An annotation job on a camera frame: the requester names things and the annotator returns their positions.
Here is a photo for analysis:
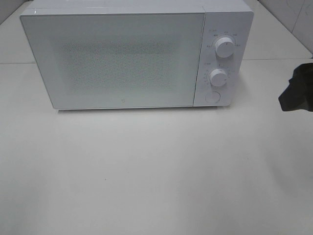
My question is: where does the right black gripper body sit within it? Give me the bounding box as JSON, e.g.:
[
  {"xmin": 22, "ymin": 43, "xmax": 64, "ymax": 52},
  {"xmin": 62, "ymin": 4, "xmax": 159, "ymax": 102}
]
[{"xmin": 278, "ymin": 63, "xmax": 313, "ymax": 112}]

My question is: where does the white timer knob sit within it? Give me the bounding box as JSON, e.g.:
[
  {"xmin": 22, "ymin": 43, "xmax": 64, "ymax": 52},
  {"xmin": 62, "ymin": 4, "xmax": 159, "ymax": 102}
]
[{"xmin": 209, "ymin": 69, "xmax": 227, "ymax": 87}]

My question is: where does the round door release button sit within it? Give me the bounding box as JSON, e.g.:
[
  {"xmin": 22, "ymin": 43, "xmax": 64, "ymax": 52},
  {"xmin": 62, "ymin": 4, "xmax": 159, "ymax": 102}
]
[{"xmin": 205, "ymin": 92, "xmax": 221, "ymax": 103}]

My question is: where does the white microwave door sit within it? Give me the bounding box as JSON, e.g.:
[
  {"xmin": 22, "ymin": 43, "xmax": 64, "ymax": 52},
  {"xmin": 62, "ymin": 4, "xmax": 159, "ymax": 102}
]
[{"xmin": 21, "ymin": 13, "xmax": 204, "ymax": 110}]

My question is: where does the white microwave oven body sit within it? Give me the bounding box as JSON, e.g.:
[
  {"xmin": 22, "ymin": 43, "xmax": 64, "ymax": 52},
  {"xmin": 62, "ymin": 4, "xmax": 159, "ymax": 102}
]
[{"xmin": 20, "ymin": 0, "xmax": 254, "ymax": 109}]

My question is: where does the upper white power knob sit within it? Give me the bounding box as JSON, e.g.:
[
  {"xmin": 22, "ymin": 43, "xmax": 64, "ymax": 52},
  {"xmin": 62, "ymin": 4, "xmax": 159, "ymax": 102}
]
[{"xmin": 214, "ymin": 36, "xmax": 235, "ymax": 58}]

